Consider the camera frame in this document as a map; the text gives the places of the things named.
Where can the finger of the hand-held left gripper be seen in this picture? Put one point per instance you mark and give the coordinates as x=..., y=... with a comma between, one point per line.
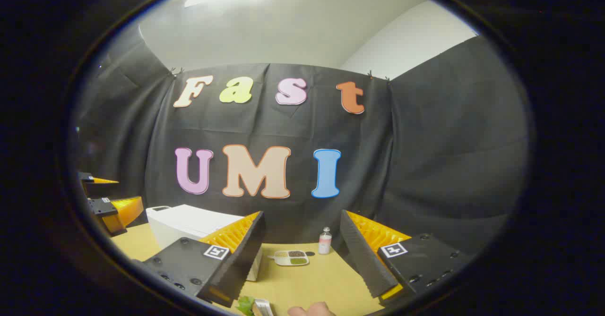
x=118, y=212
x=92, y=179

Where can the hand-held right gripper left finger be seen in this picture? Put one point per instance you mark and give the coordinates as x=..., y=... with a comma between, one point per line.
x=246, y=264

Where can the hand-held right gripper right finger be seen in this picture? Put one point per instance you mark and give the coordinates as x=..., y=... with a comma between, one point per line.
x=361, y=259

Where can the white microwave oven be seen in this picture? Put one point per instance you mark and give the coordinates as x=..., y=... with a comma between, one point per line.
x=184, y=224

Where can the small bottle with pink label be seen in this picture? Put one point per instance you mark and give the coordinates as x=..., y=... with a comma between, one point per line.
x=324, y=243

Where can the white divided condiment dish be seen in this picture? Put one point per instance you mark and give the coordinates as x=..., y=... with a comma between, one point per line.
x=289, y=258

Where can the white rectangular tray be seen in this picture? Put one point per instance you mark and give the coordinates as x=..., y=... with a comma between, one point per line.
x=263, y=307

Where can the black backdrop cloth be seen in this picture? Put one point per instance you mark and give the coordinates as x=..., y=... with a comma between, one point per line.
x=425, y=165

